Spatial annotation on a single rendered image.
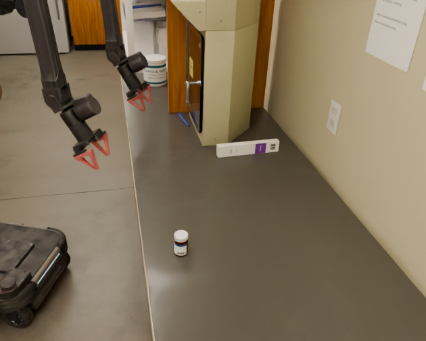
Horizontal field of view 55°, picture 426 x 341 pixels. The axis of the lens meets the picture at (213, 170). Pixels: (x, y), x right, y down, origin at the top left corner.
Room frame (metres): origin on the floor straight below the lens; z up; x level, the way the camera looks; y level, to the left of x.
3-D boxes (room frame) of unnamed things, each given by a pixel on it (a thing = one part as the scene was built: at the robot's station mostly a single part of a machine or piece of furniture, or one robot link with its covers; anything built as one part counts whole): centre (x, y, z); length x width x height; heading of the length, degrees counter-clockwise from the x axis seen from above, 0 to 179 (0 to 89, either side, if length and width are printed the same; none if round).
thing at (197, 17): (1.67, 0.14, 1.46); 0.32 x 0.12 x 0.10; 14
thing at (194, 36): (1.68, 0.10, 1.19); 0.30 x 0.01 x 0.40; 14
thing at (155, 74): (2.28, 0.36, 1.02); 0.13 x 0.13 x 0.15
